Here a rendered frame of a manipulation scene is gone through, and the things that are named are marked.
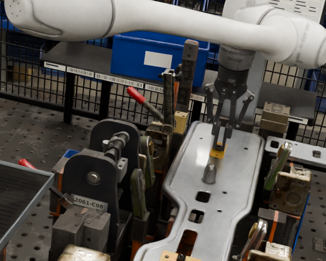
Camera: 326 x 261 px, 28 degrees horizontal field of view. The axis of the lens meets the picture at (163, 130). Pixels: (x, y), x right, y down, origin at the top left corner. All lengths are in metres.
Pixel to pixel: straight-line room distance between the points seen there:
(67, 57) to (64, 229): 1.03
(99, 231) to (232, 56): 0.56
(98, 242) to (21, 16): 0.47
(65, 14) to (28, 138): 1.27
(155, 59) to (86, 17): 0.92
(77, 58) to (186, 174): 0.71
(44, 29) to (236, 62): 0.60
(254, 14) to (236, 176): 0.43
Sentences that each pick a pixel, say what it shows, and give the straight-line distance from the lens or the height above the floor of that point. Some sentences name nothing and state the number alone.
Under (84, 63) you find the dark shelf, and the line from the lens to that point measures 2.15.
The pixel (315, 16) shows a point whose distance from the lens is 2.15.
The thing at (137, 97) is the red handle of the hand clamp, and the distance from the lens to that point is 1.71.
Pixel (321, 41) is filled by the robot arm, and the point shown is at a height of 1.42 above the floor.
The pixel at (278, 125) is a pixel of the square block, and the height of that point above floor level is 1.02.
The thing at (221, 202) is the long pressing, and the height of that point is 1.00.
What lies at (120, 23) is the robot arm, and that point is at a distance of 1.23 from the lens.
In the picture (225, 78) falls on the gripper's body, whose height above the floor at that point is 1.24.
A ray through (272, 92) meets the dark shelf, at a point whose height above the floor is 1.03.
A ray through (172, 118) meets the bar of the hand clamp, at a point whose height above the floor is 1.09.
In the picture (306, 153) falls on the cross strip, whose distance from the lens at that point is 1.88.
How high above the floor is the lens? 1.84
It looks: 27 degrees down
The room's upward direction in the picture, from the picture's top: 8 degrees clockwise
